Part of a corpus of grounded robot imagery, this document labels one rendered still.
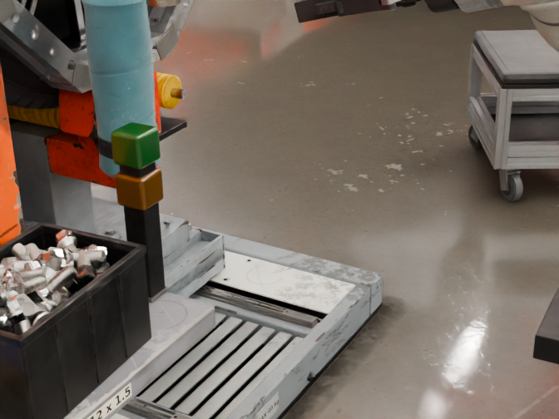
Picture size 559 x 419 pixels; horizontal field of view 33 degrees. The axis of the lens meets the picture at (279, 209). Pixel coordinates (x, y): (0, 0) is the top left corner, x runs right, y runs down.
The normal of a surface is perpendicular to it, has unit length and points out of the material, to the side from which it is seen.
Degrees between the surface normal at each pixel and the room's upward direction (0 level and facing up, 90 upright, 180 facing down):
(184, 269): 90
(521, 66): 0
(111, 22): 87
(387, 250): 0
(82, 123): 80
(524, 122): 0
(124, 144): 90
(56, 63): 90
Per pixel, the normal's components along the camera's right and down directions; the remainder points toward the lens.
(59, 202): 0.87, 0.20
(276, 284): -0.02, -0.90
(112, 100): -0.18, 0.47
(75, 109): -0.50, 0.22
